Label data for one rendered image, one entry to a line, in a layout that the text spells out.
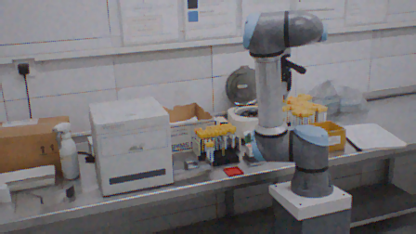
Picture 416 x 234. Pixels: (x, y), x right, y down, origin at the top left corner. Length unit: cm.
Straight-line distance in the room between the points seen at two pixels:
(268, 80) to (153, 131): 49
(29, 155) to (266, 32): 115
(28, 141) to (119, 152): 48
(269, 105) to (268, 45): 21
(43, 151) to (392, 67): 212
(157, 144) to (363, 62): 159
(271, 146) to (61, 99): 113
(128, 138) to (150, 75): 69
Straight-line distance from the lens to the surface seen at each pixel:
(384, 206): 293
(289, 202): 154
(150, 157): 168
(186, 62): 229
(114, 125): 161
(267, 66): 142
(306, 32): 138
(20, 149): 199
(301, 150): 152
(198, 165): 178
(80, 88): 222
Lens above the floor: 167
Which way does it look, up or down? 18 degrees down
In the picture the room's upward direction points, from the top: 2 degrees counter-clockwise
